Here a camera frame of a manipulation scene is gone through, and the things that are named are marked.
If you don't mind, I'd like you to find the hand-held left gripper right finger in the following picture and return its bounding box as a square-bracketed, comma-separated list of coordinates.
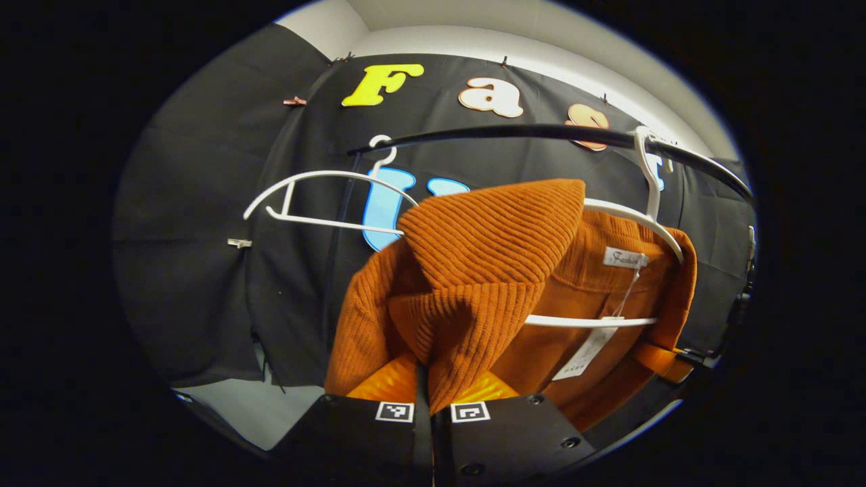
[432, 369, 599, 485]

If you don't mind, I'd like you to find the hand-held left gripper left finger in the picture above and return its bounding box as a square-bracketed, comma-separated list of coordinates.
[267, 352, 434, 484]

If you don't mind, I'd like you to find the white clothes hanger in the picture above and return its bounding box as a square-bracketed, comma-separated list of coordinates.
[242, 134, 421, 237]
[524, 125, 685, 330]

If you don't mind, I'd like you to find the orange corduroy jacket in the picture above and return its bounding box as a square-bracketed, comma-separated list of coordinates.
[325, 178, 699, 434]

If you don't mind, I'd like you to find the black clothes rack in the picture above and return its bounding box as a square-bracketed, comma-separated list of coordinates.
[323, 124, 755, 379]

